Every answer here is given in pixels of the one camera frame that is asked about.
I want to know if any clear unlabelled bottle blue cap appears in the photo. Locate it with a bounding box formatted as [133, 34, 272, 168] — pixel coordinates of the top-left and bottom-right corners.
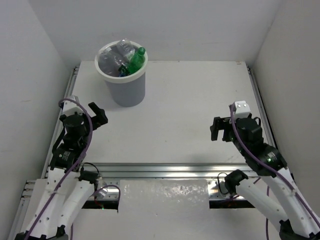
[98, 47, 127, 77]

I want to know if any clear bottle dark green label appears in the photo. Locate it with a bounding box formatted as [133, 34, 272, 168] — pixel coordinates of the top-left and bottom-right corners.
[118, 65, 130, 77]

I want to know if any green plastic bottle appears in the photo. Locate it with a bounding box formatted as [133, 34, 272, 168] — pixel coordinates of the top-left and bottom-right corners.
[127, 47, 146, 75]

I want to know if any clear bottle green white label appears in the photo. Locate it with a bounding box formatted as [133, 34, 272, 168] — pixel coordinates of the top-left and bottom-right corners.
[116, 38, 136, 61]

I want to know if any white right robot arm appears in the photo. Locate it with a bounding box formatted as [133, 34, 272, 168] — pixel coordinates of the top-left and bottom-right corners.
[210, 116, 320, 240]

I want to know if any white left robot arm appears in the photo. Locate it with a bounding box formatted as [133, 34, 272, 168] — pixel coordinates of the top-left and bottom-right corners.
[15, 98, 108, 240]

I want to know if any grey bin with white rim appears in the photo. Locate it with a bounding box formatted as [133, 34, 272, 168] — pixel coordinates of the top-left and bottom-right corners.
[94, 40, 148, 107]

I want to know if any white front cover panel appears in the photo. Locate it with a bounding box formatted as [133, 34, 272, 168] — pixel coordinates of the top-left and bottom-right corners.
[118, 179, 209, 213]

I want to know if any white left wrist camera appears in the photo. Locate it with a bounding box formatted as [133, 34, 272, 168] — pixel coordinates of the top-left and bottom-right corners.
[59, 100, 84, 117]

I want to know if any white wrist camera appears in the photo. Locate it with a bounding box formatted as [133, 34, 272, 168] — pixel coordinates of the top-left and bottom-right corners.
[230, 100, 251, 121]
[59, 100, 84, 117]

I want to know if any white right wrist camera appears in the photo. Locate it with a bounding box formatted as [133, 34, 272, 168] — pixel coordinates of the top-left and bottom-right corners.
[230, 100, 251, 121]

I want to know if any aluminium left side rail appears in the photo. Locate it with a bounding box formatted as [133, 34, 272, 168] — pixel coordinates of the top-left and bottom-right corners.
[41, 64, 81, 176]

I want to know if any aluminium front rail frame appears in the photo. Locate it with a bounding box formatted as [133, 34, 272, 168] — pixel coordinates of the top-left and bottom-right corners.
[19, 162, 298, 208]

